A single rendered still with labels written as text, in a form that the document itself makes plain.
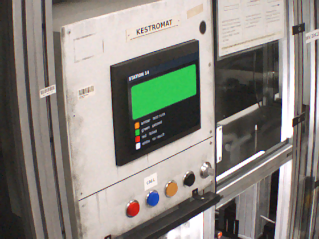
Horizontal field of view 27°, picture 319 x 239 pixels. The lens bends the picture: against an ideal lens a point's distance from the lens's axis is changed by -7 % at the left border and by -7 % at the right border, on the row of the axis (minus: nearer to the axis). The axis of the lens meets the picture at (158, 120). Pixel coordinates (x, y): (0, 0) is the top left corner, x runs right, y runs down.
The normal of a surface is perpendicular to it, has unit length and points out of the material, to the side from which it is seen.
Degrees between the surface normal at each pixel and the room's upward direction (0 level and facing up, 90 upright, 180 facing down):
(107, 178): 90
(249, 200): 90
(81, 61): 90
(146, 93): 90
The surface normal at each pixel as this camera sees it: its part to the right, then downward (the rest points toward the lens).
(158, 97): 0.75, 0.21
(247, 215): -0.65, 0.29
